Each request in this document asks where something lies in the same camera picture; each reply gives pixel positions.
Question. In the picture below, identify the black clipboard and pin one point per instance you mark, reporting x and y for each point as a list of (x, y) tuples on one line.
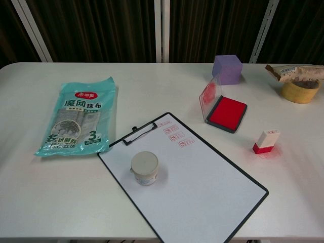
[(126, 142)]

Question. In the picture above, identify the red and white stamp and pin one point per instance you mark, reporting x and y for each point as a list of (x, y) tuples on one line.
[(265, 141)]

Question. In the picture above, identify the purple foam cube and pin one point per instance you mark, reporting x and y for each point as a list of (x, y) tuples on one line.
[(227, 71)]

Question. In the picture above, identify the red ink pad case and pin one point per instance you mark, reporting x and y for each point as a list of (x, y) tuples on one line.
[(227, 114)]

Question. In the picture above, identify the white slanted frame post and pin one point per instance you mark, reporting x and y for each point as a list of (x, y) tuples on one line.
[(33, 30), (265, 30)]

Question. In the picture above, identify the teal cleaning cloth package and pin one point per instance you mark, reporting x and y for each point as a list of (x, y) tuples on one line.
[(76, 114)]

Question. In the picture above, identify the beige snack wrapper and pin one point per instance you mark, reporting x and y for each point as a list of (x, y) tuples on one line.
[(303, 72)]

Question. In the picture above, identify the yellow tape roll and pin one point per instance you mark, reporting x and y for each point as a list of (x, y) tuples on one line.
[(298, 95)]

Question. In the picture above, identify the white paper sheet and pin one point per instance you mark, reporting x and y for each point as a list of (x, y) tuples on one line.
[(202, 189)]

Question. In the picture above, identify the dark pleated curtain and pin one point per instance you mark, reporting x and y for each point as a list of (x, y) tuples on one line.
[(101, 30)]

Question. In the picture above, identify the white vertical frame post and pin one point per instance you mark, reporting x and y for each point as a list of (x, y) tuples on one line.
[(165, 30)]

